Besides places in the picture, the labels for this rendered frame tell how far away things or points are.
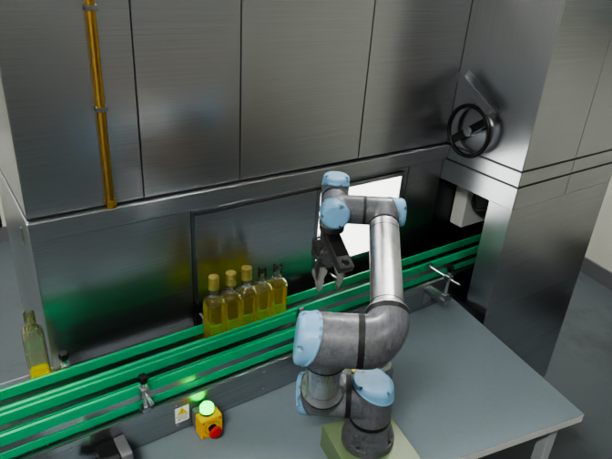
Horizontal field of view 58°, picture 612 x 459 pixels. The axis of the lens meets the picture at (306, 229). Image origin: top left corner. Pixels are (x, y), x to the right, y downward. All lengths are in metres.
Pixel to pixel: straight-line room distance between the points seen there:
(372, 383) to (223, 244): 0.68
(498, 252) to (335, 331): 1.32
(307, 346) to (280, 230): 0.88
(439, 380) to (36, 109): 1.54
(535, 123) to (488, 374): 0.92
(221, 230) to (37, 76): 0.71
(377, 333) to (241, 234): 0.85
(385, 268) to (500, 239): 1.12
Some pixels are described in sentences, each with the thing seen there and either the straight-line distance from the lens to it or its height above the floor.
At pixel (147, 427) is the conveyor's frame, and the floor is 0.82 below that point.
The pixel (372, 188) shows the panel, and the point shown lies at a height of 1.27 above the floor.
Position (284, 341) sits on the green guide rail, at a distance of 1.88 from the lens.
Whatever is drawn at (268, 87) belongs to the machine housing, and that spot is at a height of 1.69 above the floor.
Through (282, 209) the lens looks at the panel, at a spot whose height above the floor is 1.28.
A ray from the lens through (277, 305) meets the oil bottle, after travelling 1.92.
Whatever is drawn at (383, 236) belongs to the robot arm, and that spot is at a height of 1.49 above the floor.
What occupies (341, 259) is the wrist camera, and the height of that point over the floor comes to 1.34.
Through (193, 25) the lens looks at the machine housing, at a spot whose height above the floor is 1.88.
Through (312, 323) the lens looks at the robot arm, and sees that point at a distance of 1.16.
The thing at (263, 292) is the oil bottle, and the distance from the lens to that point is 1.86.
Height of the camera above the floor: 2.09
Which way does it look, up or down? 27 degrees down
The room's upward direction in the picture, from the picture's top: 4 degrees clockwise
